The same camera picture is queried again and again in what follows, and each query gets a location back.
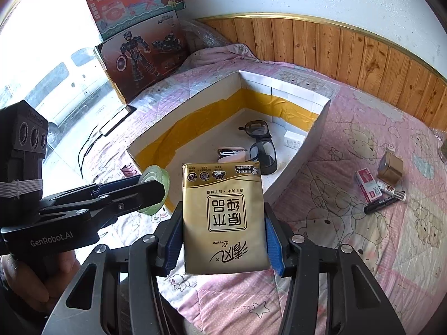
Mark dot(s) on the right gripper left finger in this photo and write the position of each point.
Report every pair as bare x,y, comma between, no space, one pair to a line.
152,256

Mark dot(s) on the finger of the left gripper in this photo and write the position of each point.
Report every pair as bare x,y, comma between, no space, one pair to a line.
126,200
108,185

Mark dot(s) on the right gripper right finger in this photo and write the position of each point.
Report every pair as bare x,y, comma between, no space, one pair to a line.
293,256

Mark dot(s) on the green tape roll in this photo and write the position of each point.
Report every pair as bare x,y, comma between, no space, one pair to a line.
155,182

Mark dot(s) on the gold tissue pack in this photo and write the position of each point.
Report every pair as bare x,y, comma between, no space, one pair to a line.
223,218

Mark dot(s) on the left hand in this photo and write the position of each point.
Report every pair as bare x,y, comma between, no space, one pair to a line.
41,295

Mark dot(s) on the smartphone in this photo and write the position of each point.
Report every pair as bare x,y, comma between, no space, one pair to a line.
116,120

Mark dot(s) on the black marker pen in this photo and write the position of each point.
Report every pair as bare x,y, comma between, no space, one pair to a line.
380,204

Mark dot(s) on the red white staples box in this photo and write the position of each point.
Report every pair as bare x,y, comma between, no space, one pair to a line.
368,185

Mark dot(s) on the pink bear quilt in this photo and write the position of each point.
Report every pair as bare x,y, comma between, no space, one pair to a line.
403,245

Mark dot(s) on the pink stapler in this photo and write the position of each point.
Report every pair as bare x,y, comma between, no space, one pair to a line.
231,154

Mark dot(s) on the black safety glasses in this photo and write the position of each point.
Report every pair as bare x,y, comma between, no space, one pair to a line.
263,150

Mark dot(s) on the white plug adapter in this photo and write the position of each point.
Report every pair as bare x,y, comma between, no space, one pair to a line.
293,139

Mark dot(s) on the small white tube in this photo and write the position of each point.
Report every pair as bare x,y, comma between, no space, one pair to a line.
391,191

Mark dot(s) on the robot toy box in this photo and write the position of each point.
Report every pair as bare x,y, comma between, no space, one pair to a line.
143,54

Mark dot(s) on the white cardboard box yellow tape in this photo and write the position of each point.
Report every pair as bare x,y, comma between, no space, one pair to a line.
195,128

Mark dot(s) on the bubble wrap bag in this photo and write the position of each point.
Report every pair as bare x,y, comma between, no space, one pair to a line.
200,36

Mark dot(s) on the colourful toy box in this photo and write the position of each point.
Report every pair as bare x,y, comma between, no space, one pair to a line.
134,1

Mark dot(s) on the wooden headboard panel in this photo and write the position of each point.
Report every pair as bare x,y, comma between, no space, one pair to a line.
345,53

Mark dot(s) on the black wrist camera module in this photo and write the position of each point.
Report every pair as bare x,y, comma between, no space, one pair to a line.
23,149

